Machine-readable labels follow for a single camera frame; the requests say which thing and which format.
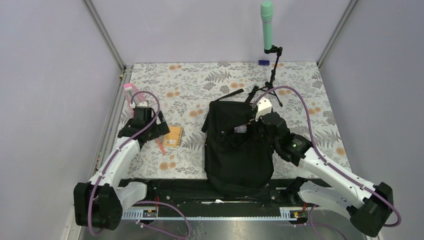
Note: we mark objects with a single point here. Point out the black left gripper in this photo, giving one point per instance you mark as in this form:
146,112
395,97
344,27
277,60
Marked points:
161,129

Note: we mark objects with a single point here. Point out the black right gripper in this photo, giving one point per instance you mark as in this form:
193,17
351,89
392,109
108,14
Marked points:
260,120

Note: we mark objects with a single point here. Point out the orange spiral notebook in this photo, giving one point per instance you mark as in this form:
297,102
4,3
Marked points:
173,138

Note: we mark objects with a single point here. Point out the black student backpack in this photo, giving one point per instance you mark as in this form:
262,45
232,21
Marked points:
235,163

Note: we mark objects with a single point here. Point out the small clear round container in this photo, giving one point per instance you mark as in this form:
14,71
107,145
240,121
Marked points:
241,129

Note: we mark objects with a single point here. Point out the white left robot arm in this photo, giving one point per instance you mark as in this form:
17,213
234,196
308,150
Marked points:
100,203

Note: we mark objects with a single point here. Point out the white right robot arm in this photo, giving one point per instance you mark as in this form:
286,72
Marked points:
366,205

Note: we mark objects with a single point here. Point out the orange pencil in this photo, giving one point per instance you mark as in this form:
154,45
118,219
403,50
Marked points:
161,146

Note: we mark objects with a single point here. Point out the floral table mat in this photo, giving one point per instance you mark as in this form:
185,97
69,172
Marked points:
184,91

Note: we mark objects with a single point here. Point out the small blue block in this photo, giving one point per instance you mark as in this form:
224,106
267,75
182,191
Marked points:
264,62

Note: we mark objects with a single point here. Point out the black microphone tripod stand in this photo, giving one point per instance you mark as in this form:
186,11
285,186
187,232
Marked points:
269,84

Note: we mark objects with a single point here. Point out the mint green microphone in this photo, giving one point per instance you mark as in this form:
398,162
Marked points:
266,14

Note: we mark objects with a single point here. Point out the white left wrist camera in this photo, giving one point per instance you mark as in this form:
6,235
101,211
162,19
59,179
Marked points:
134,105

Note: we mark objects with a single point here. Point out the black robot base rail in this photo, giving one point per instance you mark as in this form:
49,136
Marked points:
197,199

